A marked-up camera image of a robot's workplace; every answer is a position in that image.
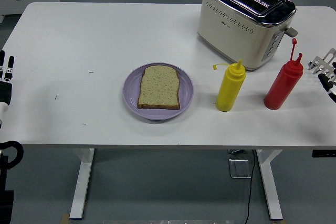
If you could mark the black table control panel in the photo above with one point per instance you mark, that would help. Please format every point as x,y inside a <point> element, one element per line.
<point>324,153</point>

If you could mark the bread slice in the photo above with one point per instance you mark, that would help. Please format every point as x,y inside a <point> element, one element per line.
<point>160,87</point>

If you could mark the white table leg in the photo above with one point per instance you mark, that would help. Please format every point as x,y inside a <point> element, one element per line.
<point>270,182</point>
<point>82,182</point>

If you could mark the purple plate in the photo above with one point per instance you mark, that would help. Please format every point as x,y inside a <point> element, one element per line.
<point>131,95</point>

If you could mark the cream and chrome toaster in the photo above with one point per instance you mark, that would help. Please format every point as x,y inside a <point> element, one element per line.
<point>231,32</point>

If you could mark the red squeeze bottle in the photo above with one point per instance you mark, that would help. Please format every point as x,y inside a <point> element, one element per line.
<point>283,87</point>

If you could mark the silver metal rack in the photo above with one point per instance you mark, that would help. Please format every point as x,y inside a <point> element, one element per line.
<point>321,64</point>

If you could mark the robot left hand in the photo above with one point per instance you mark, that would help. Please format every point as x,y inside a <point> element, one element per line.
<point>5,90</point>

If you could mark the yellow squeeze bottle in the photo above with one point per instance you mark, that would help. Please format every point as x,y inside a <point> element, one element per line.
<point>231,87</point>

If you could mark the metal floor socket box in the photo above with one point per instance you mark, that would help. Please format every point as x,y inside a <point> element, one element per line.
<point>239,169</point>

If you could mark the brown cardboard piece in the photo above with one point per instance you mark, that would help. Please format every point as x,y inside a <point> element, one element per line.
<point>64,219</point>

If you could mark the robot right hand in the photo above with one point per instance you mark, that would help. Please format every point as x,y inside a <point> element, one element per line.
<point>331,87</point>

